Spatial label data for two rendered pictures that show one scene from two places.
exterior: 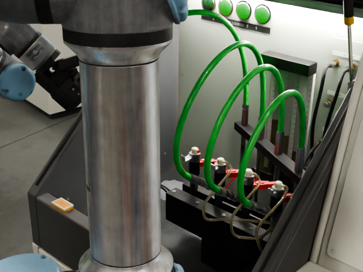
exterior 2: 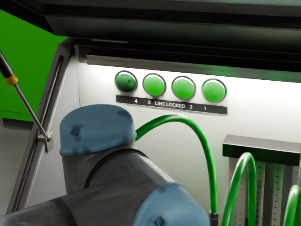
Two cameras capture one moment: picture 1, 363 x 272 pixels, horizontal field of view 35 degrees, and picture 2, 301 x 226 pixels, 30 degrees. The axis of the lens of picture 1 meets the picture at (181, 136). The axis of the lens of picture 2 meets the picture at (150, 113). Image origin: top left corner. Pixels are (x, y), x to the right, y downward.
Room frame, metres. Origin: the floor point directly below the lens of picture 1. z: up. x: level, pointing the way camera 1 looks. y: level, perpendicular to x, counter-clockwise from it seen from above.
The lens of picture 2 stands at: (0.58, 0.26, 1.80)
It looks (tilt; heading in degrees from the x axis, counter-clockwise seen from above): 25 degrees down; 339
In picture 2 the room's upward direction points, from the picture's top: 3 degrees counter-clockwise
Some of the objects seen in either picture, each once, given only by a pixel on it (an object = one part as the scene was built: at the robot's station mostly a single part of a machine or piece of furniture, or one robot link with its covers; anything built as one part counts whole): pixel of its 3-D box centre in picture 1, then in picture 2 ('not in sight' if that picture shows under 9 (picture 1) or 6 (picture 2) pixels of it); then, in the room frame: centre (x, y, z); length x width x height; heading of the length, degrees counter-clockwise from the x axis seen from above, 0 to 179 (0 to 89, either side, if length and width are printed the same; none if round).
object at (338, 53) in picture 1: (343, 105); not in sight; (1.27, -0.39, 1.21); 0.13 x 0.03 x 0.31; 48
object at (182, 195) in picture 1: (230, 235); not in sight; (1.15, -0.12, 0.91); 0.34 x 0.10 x 0.15; 48
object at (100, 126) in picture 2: not in sight; (101, 164); (1.07, 0.13, 1.51); 0.09 x 0.08 x 0.11; 7
